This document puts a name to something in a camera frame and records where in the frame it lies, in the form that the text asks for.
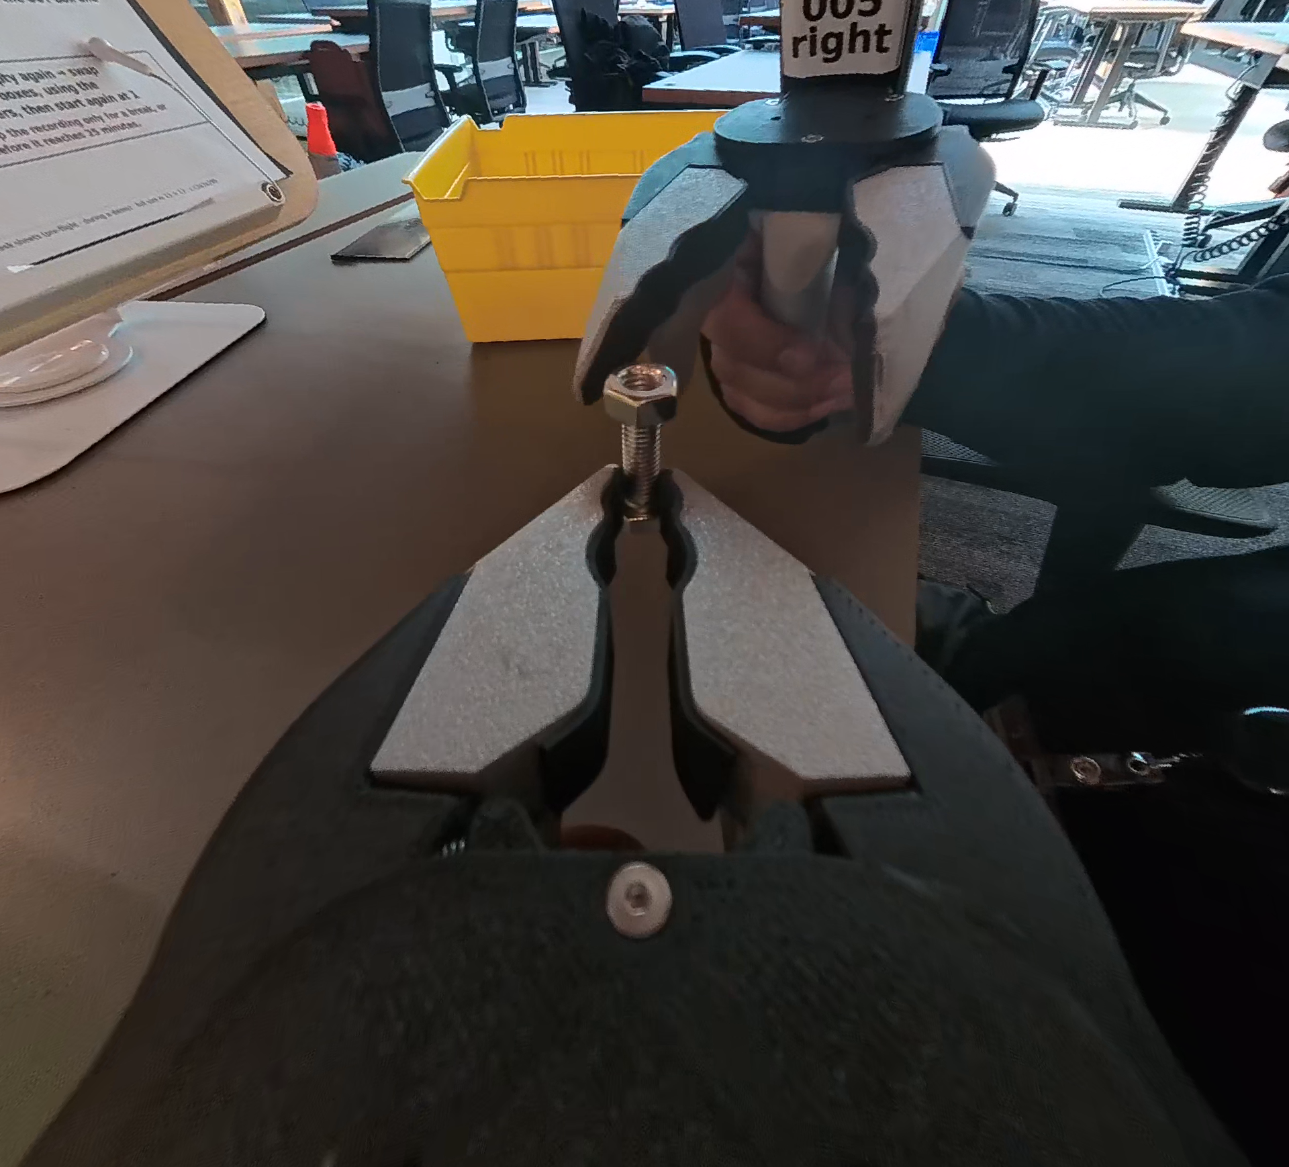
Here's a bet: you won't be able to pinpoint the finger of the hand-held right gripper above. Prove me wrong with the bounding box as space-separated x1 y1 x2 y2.
838 171 973 450
571 161 752 409

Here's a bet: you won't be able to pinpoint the tangle of floor cables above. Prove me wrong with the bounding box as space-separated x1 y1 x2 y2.
1100 199 1289 298

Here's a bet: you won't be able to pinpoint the yellow open bin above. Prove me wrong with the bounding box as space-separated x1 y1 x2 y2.
402 108 728 346

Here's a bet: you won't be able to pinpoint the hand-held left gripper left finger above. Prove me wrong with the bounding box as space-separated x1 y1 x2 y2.
369 468 620 809

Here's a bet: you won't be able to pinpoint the background office desks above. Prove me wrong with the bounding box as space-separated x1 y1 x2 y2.
214 0 1289 216

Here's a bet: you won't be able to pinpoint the printed instruction sheet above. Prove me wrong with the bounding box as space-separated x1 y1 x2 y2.
0 0 292 280

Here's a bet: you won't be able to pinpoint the black jacket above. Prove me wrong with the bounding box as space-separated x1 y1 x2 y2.
571 14 690 115

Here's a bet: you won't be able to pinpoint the group of black office chairs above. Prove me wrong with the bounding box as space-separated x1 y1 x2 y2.
292 0 1058 167

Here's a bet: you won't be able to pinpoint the steel bolt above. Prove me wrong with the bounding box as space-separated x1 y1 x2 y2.
614 419 671 537

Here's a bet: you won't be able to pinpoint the person's right forearm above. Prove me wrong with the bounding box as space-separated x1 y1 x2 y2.
901 273 1289 510

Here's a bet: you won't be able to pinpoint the person's right hand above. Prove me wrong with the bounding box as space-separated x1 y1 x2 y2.
700 255 868 436

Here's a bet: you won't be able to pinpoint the steel hex nut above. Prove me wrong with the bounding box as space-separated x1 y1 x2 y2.
601 361 685 427

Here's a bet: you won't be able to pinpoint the black lanyard with metal snap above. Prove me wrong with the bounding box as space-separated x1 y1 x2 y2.
1039 743 1216 790

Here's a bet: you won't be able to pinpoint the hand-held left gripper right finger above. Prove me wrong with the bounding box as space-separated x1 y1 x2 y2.
657 468 914 817

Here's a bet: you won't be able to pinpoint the person's dark clothing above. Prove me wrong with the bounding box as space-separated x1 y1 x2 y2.
908 573 1289 1167

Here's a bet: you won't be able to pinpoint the black flat card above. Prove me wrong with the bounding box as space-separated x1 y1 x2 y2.
330 216 430 264

